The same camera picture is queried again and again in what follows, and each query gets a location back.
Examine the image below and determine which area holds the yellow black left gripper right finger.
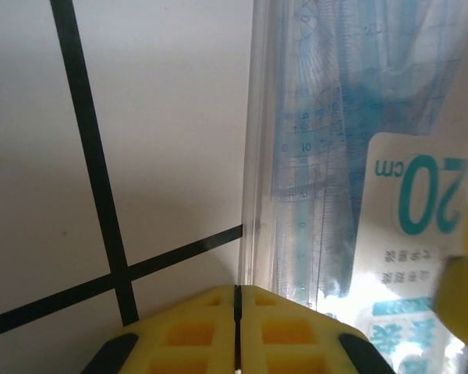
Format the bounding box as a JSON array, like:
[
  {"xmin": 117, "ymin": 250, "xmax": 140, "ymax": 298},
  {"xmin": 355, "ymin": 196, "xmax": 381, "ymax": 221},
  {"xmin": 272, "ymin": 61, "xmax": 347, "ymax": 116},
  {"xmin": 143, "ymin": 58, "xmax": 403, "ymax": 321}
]
[{"xmin": 237, "ymin": 284, "xmax": 395, "ymax": 374}]

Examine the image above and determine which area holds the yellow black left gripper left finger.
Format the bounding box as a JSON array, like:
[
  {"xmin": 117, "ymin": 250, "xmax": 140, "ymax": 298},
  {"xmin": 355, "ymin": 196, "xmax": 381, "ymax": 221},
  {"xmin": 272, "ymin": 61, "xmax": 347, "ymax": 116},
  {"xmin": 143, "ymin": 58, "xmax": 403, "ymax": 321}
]
[{"xmin": 80, "ymin": 284, "xmax": 237, "ymax": 374}]

